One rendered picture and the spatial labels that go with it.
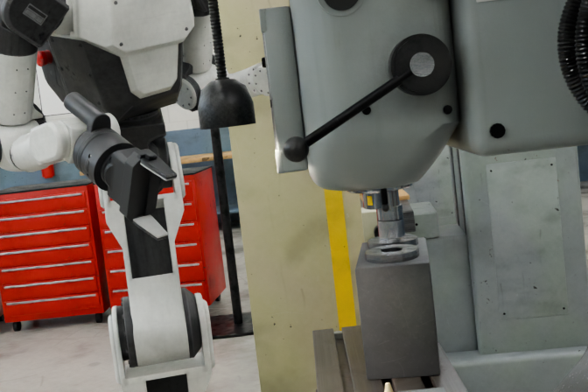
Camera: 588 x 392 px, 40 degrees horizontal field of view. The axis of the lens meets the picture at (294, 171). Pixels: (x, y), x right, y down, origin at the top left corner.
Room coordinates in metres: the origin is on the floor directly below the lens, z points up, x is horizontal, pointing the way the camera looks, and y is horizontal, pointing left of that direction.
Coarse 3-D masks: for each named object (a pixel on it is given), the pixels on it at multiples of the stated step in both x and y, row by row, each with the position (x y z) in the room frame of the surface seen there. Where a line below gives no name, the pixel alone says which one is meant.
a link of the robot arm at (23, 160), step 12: (36, 120) 1.61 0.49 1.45; (0, 132) 1.54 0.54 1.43; (12, 132) 1.55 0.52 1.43; (24, 132) 1.57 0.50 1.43; (12, 144) 1.53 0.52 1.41; (24, 144) 1.49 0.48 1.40; (12, 156) 1.52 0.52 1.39; (24, 156) 1.49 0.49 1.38; (12, 168) 1.55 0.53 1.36; (24, 168) 1.52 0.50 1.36; (36, 168) 1.51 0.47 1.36
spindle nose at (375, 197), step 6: (378, 192) 1.03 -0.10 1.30; (390, 192) 1.04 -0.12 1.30; (396, 192) 1.05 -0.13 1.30; (366, 198) 1.05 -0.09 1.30; (372, 198) 1.04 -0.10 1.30; (378, 198) 1.04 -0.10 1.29; (390, 198) 1.04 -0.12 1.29; (396, 198) 1.04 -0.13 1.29; (366, 204) 1.05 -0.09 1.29; (378, 204) 1.04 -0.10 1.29; (390, 204) 1.04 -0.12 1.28; (396, 204) 1.04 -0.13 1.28
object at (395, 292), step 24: (408, 240) 1.41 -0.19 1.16; (360, 264) 1.31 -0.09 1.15; (384, 264) 1.29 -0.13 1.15; (408, 264) 1.28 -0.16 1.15; (360, 288) 1.29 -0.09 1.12; (384, 288) 1.28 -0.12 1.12; (408, 288) 1.28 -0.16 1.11; (360, 312) 1.29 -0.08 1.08; (384, 312) 1.28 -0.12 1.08; (408, 312) 1.28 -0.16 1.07; (432, 312) 1.27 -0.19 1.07; (384, 336) 1.28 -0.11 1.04; (408, 336) 1.28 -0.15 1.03; (432, 336) 1.27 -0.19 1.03; (384, 360) 1.29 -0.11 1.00; (408, 360) 1.28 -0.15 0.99; (432, 360) 1.27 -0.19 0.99
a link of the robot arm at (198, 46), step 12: (204, 24) 1.84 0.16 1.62; (192, 36) 1.84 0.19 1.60; (204, 36) 1.86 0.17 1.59; (192, 48) 1.86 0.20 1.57; (204, 48) 1.87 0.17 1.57; (192, 60) 1.88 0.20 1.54; (204, 60) 1.89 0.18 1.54; (192, 72) 1.89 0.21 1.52; (180, 96) 1.90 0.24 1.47; (192, 96) 1.87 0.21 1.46
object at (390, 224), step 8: (384, 216) 1.42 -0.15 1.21; (392, 216) 1.42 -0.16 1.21; (400, 216) 1.42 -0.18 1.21; (384, 224) 1.42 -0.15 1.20; (392, 224) 1.42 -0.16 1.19; (400, 224) 1.42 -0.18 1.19; (384, 232) 1.42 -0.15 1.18; (392, 232) 1.42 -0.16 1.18; (400, 232) 1.42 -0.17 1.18; (384, 240) 1.42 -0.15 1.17; (392, 240) 1.42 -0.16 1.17
